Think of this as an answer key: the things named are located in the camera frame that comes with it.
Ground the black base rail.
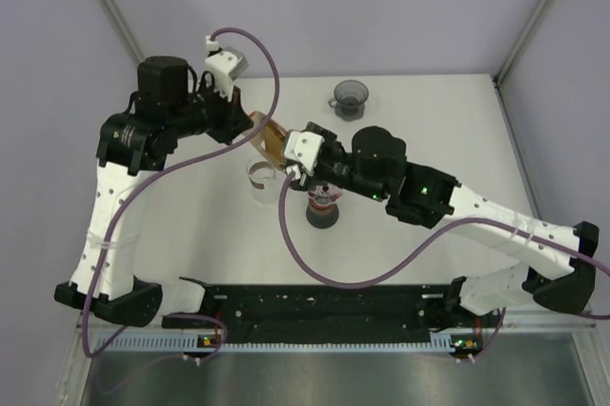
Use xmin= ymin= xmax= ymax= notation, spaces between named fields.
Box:
xmin=161 ymin=283 xmax=501 ymax=343

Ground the orange coffee filter box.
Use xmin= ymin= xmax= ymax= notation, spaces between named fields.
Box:
xmin=250 ymin=120 xmax=287 ymax=172

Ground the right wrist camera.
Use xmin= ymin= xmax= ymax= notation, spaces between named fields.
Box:
xmin=283 ymin=131 xmax=324 ymax=178

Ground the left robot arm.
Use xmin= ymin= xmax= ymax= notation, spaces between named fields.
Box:
xmin=54 ymin=50 xmax=254 ymax=327

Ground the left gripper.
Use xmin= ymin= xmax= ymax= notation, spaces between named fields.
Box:
xmin=167 ymin=76 xmax=253 ymax=145

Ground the clear glass beaker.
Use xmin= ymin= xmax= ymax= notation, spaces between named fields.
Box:
xmin=246 ymin=158 xmax=279 ymax=205

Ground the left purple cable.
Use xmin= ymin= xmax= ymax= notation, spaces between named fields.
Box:
xmin=81 ymin=28 xmax=280 ymax=359

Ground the grey plastic dripper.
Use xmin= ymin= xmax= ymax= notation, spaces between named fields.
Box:
xmin=328 ymin=79 xmax=370 ymax=121

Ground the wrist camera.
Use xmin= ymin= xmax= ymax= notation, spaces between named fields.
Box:
xmin=204 ymin=47 xmax=249 ymax=97
xmin=283 ymin=131 xmax=324 ymax=178

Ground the grey slotted cable duct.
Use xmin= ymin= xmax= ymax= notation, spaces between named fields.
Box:
xmin=106 ymin=333 xmax=214 ymax=352

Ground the purple cable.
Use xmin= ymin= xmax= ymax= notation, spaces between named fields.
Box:
xmin=277 ymin=171 xmax=610 ymax=364
xmin=81 ymin=28 xmax=280 ymax=359

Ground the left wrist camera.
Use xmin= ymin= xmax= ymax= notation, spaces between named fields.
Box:
xmin=204 ymin=47 xmax=249 ymax=97

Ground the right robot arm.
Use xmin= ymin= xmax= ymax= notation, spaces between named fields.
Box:
xmin=278 ymin=123 xmax=609 ymax=326

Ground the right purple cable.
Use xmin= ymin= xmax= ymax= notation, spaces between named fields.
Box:
xmin=277 ymin=171 xmax=610 ymax=364

